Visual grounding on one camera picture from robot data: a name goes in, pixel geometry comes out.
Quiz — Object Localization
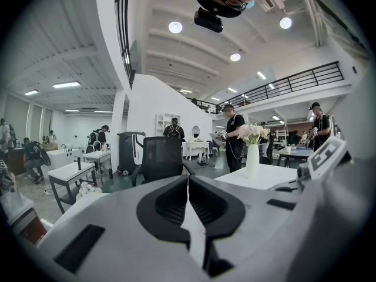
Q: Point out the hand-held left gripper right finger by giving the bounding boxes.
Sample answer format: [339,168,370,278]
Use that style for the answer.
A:
[183,174,317,282]

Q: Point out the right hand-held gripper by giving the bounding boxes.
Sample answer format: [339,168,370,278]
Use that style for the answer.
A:
[289,136,376,282]

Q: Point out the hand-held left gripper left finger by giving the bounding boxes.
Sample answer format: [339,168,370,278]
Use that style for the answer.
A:
[38,174,203,282]

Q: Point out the grey table black legs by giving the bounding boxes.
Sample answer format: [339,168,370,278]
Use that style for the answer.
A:
[277,147,314,169]

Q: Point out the white flower bouquet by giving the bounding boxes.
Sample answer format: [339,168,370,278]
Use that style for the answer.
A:
[75,181,103,202]

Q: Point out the white vase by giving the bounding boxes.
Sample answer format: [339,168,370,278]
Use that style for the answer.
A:
[246,144,260,179]

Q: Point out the black balcony railing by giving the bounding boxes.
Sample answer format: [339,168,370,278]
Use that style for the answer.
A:
[190,61,344,114]

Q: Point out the dark grey machine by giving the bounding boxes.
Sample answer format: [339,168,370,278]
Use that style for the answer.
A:
[117,131,146,176]

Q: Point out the pink flower bunch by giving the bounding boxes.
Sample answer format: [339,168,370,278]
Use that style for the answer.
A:
[237,123,270,146]

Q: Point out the black mesh office chair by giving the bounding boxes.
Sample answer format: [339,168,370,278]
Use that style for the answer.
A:
[131,136,196,187]

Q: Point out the white bathtub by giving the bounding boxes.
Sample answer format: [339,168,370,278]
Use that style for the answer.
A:
[46,148,83,170]

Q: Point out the white dresser table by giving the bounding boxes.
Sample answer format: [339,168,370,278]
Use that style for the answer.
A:
[182,141,210,161]

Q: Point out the wooden cabinet white top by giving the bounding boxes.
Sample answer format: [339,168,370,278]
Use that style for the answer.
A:
[0,191,48,246]

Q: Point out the white sink counter black frame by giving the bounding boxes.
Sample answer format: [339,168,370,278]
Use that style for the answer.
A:
[83,150,112,184]
[48,160,98,214]

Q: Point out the white wall shelf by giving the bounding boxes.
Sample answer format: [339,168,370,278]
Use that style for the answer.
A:
[155,113,182,137]

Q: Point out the black head camera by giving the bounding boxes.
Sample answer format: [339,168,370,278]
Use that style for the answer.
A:
[193,6,224,33]

